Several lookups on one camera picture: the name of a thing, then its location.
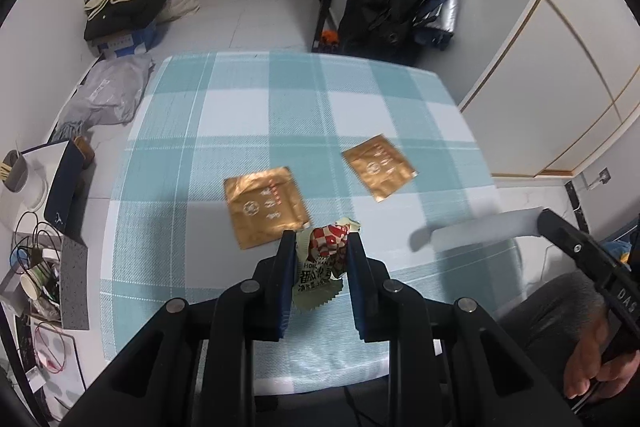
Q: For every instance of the red white snack wrapper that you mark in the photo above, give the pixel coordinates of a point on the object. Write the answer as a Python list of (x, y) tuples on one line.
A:
[(321, 263)]

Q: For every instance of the blue white cardboard box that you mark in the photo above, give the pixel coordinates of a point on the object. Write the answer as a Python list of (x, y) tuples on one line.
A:
[(128, 42)]

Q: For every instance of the white cabinet with gold trim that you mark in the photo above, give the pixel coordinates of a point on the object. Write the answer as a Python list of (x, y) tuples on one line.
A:
[(561, 90)]

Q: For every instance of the pile of clothes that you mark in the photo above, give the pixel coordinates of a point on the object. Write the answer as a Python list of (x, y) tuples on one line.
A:
[(108, 17)]

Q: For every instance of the cream tote bag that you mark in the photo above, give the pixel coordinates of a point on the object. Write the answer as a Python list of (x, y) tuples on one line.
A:
[(175, 9)]

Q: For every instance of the grey pen holder cup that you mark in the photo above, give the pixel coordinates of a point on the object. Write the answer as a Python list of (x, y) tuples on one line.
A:
[(14, 171)]

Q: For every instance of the paper cup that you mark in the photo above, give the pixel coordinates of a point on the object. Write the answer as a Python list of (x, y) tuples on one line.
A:
[(35, 280)]

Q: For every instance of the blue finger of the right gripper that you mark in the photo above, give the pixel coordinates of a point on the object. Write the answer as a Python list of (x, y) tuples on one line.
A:
[(485, 230)]

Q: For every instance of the person's right hand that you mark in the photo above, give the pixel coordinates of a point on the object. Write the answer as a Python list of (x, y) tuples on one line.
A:
[(585, 363)]

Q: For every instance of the grey plastic bag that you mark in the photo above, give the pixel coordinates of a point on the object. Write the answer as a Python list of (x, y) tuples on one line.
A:
[(110, 94)]

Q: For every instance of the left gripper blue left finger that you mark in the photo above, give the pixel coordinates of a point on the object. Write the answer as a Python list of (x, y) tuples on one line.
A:
[(282, 281)]

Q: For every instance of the gold tea packet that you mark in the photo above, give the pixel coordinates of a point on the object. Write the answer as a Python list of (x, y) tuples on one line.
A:
[(263, 205), (380, 166)]

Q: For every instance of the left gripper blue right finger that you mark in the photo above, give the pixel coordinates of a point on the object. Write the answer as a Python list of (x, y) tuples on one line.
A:
[(360, 282)]

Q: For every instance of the wall power socket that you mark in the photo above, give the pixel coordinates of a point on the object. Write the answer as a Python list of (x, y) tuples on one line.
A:
[(603, 177)]

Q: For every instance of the teal checked tablecloth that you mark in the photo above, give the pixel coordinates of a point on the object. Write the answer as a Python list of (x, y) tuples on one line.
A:
[(209, 117)]

